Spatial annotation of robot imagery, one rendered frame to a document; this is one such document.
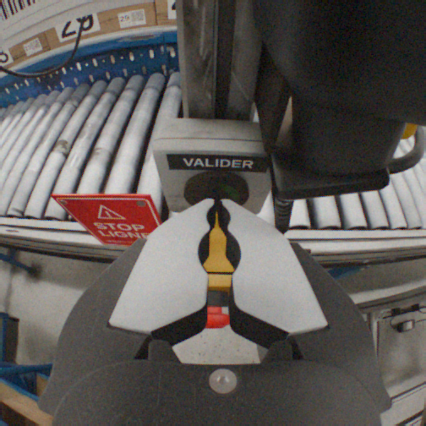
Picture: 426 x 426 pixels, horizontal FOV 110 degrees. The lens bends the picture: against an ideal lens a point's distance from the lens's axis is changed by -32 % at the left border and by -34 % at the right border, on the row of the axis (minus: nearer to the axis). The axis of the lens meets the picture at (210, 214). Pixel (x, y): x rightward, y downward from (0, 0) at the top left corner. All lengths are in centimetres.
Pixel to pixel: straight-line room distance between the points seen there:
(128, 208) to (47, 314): 121
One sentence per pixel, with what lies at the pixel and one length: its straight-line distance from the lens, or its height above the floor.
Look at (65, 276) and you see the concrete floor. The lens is 132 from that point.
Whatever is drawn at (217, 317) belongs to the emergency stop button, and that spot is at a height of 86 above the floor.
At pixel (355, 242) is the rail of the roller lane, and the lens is 44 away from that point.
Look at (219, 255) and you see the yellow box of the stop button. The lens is 19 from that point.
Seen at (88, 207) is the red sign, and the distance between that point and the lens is 22.
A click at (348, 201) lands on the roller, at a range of 46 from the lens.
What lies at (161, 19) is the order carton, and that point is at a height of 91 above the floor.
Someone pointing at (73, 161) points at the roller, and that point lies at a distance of 51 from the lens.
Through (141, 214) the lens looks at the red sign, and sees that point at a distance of 20.
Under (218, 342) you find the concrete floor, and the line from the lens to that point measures 107.
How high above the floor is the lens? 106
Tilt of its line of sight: 63 degrees down
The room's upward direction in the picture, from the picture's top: 2 degrees clockwise
